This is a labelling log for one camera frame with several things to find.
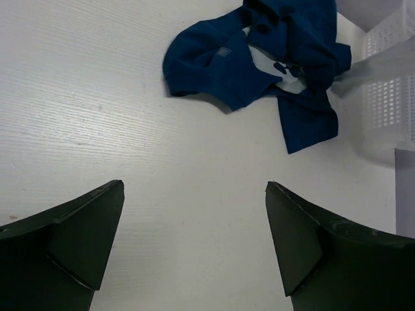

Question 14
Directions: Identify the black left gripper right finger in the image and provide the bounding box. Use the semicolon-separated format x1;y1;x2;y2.
266;181;414;310

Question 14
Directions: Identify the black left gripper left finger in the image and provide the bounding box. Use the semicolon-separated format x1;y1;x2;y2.
1;180;125;310

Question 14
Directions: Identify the blue t shirt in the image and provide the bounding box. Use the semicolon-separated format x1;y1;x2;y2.
162;0;351;154

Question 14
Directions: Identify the white plastic basket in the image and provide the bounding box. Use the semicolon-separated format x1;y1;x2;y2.
335;8;415;166

